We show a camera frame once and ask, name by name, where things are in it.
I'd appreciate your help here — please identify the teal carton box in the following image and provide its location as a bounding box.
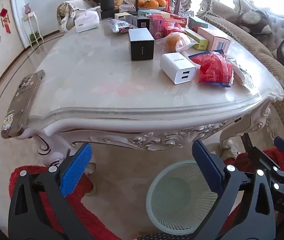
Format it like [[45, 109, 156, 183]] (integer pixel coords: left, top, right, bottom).
[[188, 16, 208, 29]]

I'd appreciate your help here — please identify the beige sofa right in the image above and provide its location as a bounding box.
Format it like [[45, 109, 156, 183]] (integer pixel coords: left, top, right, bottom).
[[197, 0, 284, 127]]

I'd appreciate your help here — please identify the red chinese knot ornament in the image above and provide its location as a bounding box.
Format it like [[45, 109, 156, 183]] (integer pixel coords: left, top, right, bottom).
[[0, 8, 11, 34]]

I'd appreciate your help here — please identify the white charger box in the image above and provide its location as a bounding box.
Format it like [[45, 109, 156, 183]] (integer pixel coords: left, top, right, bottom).
[[160, 53, 196, 85]]

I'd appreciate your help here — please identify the smartphone with patterned case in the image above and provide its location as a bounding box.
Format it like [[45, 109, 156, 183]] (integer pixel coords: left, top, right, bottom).
[[1, 70, 45, 139]]

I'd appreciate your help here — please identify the black cube box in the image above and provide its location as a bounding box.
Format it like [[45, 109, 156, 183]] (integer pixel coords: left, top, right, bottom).
[[128, 28, 154, 61]]

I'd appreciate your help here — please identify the orange fruit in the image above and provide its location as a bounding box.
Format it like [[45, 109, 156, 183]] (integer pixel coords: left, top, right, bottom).
[[156, 0, 167, 7], [144, 0, 159, 8]]

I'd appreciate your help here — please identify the white plastic wrapper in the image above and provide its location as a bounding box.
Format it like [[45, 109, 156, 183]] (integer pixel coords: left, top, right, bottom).
[[226, 56, 254, 89]]

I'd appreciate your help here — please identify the silver purple snack bag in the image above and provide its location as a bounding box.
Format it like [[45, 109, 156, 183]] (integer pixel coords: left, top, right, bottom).
[[108, 19, 134, 33]]

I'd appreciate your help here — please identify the black round speaker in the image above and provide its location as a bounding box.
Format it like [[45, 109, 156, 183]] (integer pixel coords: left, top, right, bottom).
[[100, 0, 115, 11]]

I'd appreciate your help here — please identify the ornate marble coffee table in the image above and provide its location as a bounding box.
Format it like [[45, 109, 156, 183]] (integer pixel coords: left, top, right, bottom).
[[20, 21, 284, 164]]

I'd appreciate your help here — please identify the red carton box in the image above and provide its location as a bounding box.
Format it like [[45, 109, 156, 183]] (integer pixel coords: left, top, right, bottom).
[[164, 21, 186, 37]]

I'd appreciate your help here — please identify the red fluffy sleeve right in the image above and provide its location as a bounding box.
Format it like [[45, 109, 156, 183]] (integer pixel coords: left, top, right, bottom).
[[219, 147, 284, 239]]

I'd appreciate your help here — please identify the yellow green carton box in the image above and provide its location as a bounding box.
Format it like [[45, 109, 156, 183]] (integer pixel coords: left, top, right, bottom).
[[184, 28, 208, 50]]

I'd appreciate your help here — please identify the small black box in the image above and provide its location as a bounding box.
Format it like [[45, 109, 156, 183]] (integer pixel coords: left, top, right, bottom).
[[132, 16, 150, 29]]

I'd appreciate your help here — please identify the pink vase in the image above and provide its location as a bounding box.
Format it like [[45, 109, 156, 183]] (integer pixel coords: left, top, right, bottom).
[[24, 3, 32, 15]]

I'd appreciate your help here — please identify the orange fruit right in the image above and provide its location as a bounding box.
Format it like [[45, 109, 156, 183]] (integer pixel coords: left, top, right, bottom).
[[156, 0, 167, 7]]

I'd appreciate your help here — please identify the black speaker base box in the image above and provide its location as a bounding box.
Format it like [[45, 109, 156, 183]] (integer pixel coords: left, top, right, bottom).
[[101, 9, 120, 20]]

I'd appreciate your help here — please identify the pink carton box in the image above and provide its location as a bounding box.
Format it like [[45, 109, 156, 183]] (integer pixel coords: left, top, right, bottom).
[[197, 27, 231, 53]]

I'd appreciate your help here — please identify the magenta carton box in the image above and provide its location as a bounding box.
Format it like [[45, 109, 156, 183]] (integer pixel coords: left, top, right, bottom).
[[150, 18, 165, 40]]

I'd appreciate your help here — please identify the mint mesh waste basket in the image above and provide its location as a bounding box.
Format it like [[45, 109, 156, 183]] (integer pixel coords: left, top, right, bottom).
[[146, 160, 218, 235]]

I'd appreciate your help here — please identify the white side stand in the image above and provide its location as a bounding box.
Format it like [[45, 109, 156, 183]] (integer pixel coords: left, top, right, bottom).
[[22, 11, 44, 50]]

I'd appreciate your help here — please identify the white tissue pack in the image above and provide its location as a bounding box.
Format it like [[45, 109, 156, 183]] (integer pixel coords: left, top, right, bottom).
[[75, 10, 100, 33]]

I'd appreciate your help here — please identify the red snack bag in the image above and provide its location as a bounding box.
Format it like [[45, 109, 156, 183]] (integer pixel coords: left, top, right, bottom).
[[189, 49, 234, 88]]

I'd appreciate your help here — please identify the orange fruit left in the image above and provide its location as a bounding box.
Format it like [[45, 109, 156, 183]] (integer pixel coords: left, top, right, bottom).
[[144, 0, 159, 8]]

